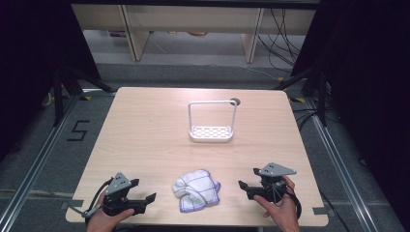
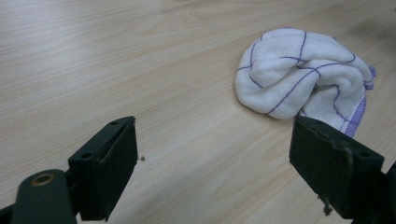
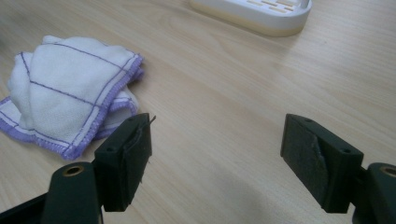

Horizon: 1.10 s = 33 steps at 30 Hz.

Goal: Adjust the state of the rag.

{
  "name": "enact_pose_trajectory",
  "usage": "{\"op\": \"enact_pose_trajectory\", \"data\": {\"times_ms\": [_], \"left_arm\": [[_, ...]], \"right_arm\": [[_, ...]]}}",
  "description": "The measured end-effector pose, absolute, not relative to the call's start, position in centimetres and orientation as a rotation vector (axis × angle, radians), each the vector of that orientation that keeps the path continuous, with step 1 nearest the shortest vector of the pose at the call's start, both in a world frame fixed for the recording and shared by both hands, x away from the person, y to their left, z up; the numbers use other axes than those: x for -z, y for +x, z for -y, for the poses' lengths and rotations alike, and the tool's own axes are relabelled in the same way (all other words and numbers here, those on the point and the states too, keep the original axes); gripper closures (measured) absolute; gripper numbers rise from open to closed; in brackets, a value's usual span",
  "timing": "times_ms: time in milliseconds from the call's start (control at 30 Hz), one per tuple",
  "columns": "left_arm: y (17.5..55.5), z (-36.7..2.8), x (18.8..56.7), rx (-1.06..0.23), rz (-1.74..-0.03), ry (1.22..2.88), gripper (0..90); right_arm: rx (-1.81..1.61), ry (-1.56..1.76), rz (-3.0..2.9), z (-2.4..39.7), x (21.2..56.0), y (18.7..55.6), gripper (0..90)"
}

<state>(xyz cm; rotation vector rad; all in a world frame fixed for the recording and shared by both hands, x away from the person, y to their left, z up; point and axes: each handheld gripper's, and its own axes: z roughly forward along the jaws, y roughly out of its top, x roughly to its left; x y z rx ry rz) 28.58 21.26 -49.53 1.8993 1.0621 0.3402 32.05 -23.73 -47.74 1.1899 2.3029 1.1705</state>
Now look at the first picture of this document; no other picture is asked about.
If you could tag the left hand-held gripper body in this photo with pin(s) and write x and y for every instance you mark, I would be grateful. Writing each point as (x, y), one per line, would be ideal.
(121, 201)

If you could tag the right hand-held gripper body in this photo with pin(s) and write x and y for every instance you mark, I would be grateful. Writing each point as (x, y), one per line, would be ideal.
(273, 188)

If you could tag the white cloth with blue lines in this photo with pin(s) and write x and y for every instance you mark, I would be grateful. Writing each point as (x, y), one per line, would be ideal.
(196, 190)

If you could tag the person's left hand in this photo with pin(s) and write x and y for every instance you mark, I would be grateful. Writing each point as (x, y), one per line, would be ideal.
(103, 222)

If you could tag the person's right hand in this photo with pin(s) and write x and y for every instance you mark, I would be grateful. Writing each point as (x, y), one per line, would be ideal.
(286, 214)

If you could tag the grey tape strip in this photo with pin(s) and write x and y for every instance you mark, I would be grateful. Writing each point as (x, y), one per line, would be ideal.
(74, 203)
(319, 211)

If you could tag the black metal stand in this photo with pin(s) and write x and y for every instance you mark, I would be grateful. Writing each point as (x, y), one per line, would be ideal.
(322, 96)
(58, 96)

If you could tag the black curtain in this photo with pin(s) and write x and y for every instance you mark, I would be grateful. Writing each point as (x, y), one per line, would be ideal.
(29, 64)
(370, 80)

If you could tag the beige wooden desk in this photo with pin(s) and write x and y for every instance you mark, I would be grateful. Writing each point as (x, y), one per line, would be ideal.
(193, 17)

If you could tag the aluminium floor rail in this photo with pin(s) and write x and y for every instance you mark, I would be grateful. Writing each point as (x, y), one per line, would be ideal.
(35, 164)
(341, 167)

